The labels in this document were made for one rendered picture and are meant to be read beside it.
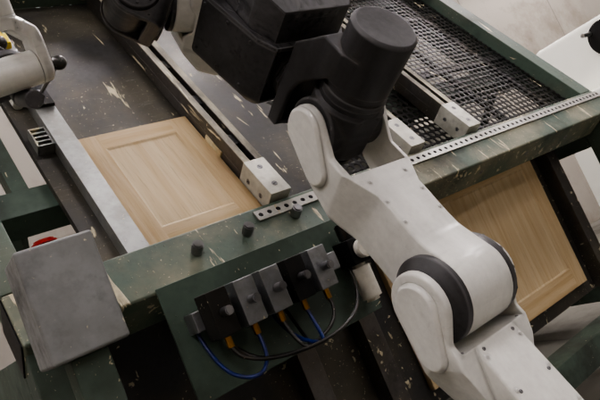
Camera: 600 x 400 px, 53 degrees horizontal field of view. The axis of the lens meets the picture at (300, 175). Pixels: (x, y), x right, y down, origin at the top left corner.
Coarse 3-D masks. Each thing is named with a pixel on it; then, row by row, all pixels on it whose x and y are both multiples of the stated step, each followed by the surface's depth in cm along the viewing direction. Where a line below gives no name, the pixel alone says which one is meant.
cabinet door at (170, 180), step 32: (160, 128) 160; (192, 128) 164; (96, 160) 145; (128, 160) 149; (160, 160) 151; (192, 160) 154; (128, 192) 140; (160, 192) 143; (192, 192) 145; (224, 192) 148; (160, 224) 135; (192, 224) 137
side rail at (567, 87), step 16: (432, 0) 275; (448, 0) 274; (448, 16) 270; (464, 16) 264; (480, 32) 260; (496, 32) 259; (496, 48) 256; (512, 48) 250; (528, 64) 246; (544, 64) 245; (544, 80) 243; (560, 80) 238
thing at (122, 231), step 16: (32, 112) 154; (48, 112) 151; (48, 128) 147; (64, 128) 148; (64, 144) 144; (80, 144) 145; (64, 160) 142; (80, 160) 141; (80, 176) 137; (96, 176) 138; (80, 192) 139; (96, 192) 135; (112, 192) 136; (96, 208) 132; (112, 208) 132; (112, 224) 129; (128, 224) 130; (112, 240) 129; (128, 240) 126; (144, 240) 128
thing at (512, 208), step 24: (528, 168) 230; (456, 192) 205; (480, 192) 212; (504, 192) 219; (528, 192) 226; (456, 216) 202; (480, 216) 208; (504, 216) 214; (528, 216) 221; (552, 216) 228; (504, 240) 210; (528, 240) 217; (552, 240) 224; (528, 264) 212; (552, 264) 219; (576, 264) 226; (528, 288) 208; (552, 288) 214; (528, 312) 204; (432, 384) 174
